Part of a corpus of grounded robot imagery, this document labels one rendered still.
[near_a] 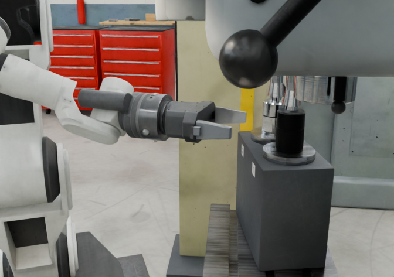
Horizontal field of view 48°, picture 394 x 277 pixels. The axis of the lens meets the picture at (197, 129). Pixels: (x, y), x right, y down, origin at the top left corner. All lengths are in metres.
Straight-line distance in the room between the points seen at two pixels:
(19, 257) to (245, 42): 1.05
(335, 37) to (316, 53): 0.01
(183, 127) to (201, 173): 1.49
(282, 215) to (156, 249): 1.87
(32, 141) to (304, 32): 0.78
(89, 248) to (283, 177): 0.94
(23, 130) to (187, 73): 1.26
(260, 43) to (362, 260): 2.45
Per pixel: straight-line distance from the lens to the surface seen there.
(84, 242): 1.58
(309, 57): 0.26
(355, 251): 2.71
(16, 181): 0.97
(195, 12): 0.34
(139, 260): 1.77
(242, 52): 0.22
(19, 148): 0.97
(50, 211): 1.04
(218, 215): 0.98
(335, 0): 0.26
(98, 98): 0.83
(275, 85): 0.84
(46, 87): 0.85
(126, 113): 0.82
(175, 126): 0.79
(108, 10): 9.69
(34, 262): 1.20
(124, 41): 5.02
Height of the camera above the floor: 1.36
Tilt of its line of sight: 17 degrees down
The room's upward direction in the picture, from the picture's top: straight up
